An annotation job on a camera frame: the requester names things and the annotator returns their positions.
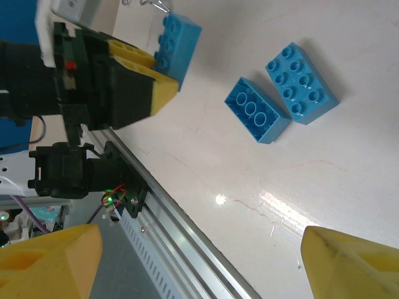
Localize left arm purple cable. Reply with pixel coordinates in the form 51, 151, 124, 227
10, 192, 110, 235

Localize large blue lego brick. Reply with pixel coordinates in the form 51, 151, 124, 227
153, 12, 203, 93
223, 76, 292, 145
264, 42, 340, 126

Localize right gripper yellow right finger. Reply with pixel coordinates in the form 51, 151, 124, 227
300, 225, 399, 299

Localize thin black cable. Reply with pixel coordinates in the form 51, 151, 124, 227
0, 115, 47, 154

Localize white slotted cable duct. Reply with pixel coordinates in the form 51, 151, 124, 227
119, 211, 225, 299

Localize metal tongs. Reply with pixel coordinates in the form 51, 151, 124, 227
122, 0, 171, 14

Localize aluminium mounting rail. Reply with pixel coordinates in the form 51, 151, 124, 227
89, 129, 263, 299

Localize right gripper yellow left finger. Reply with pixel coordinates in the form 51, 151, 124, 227
0, 223, 103, 299

